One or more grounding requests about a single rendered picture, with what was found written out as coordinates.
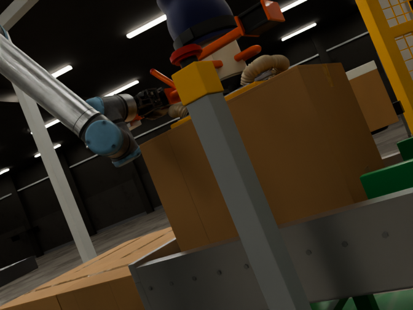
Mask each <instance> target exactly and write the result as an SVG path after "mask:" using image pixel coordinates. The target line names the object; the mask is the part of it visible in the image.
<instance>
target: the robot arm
mask: <svg viewBox="0 0 413 310"><path fill-rule="evenodd" d="M0 73H1V74H2V75H3V76H5V77H6V78H7V79H8V80H9V81H10V82H12V83H13V84H15V85H16V86H17V87H18V88H19V89H20V90H22V91H23V92H24V93H26V94H27V95H28V96H29V97H30V98H32V99H33V100H34V101H35V102H36V103H38V104H39V105H40V106H42V107H43V108H44V109H45V110H46V111H48V112H49V113H50V114H51V115H52V116H54V117H55V118H56V119H58V120H59V121H60V122H61V123H62V124H64V125H65V126H66V127H67V128H68V129H69V130H71V131H72V132H74V133H75V134H76V135H77V136H78V137H79V138H80V139H81V140H82V141H83V142H84V143H86V144H87V146H88V147H89V149H90V150H91V151H92V152H94V153H95V154H97V155H99V156H106V157H109V158H111V160H112V163H113V164H114V165H115V166H116V167H121V166H123V165H125V164H127V163H129V162H131V161H132V160H134V159H136V158H137V157H138V156H140V154H141V150H140V146H139V145H138V144H137V142H136V141H135V139H134V137H133V135H132V133H131V132H130V130H129V128H128V127H127V125H126V123H125V122H127V123H128V122H131V121H133V120H134V118H135V117H136V115H137V114H138V116H141V117H142V118H143V117H144V118H145V119H149V120H154V119H157V118H159V117H162V116H164V115H166V114H167V113H168V109H169V108H164V109H161V108H163V107H164V106H161V105H162V101H161V99H160V97H159V94H158V93H159V92H160V91H159V90H160V89H161V88H159V89H156V88H152V89H146V90H142V91H141V92H140V93H138V94H137V95H135V97H133V96H131V95H129V94H126V93H124V94H118V95H116V93H115V94H113V95H110V96H104V97H94V98H89V99H88V100H86V101H84V100H83V99H81V98H80V97H79V96H77V95H76V94H75V93H74V92H73V91H71V90H70V89H69V88H67V86H65V85H64V84H62V83H61V82H60V81H59V80H58V79H56V78H55V77H54V76H52V75H51V74H50V73H49V72H48V71H46V70H45V69H44V68H43V67H41V66H40V65H39V64H37V63H36V62H35V61H34V60H33V59H31V58H30V57H29V56H27V54H25V53H24V52H23V51H21V50H20V49H19V48H18V47H17V46H15V45H14V44H13V43H11V42H10V41H9V38H8V35H7V32H6V30H5V29H4V28H3V27H2V26H1V25H0ZM157 108H158V109H157Z"/></svg>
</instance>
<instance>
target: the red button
mask: <svg viewBox="0 0 413 310"><path fill-rule="evenodd" d="M201 53H202V48H201V46H200V45H197V44H189V45H186V46H183V47H181V48H179V49H177V50H175V51H174V52H173V53H172V55H171V57H170V61H171V64H173V65H176V66H181V68H182V69H183V68H184V67H186V66H187V65H189V64H191V63H192V62H198V61H199V60H198V58H199V57H200V56H201Z"/></svg>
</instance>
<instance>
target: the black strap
mask: <svg viewBox="0 0 413 310"><path fill-rule="evenodd" d="M234 17H235V16H233V15H221V16H218V17H213V18H210V19H208V20H205V21H203V22H200V23H198V24H196V25H194V26H192V27H190V28H189V29H187V30H186V31H184V32H183V33H181V34H180V35H179V36H178V37H177V38H176V39H175V41H174V43H173V47H174V49H175V50H177V49H179V48H181V47H183V46H186V45H188V44H190V43H191V42H192V41H194V40H196V39H198V38H200V37H202V36H204V35H206V34H208V33H211V32H214V31H217V30H221V29H224V28H231V27H238V26H237V23H236V21H235V19H234Z"/></svg>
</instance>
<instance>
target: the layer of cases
mask: <svg viewBox="0 0 413 310"><path fill-rule="evenodd" d="M174 238H175V235H174V233H173V230H172V228H171V227H169V228H166V229H162V230H160V231H156V232H153V233H150V234H147V235H145V236H141V237H138V238H136V239H132V240H129V241H126V242H124V243H123V244H120V245H118V246H117V247H114V248H112V249H110V250H109V251H107V252H105V253H103V254H101V255H99V256H97V257H95V258H93V259H91V260H90V261H88V262H86V263H84V264H82V265H80V266H78V267H76V268H74V269H72V270H70V271H68V272H66V273H64V274H62V275H60V276H58V277H56V278H55V279H52V280H51V281H49V282H47V283H45V284H43V285H41V286H39V287H37V288H35V289H33V290H31V291H30V292H28V293H26V294H24V295H22V296H19V297H18V298H16V299H14V300H12V301H10V302H8V303H6V304H4V305H2V306H0V310H145V308H144V306H143V303H142V301H141V298H140V295H139V293H138V291H137V288H136V285H135V283H134V280H133V277H132V275H131V273H130V270H129V268H128V265H129V264H131V263H133V262H134V261H136V260H138V259H140V258H141V257H143V256H145V255H147V254H148V253H150V252H151V251H153V250H155V249H157V248H158V247H160V246H162V245H163V244H166V243H167V242H169V241H170V240H172V239H174Z"/></svg>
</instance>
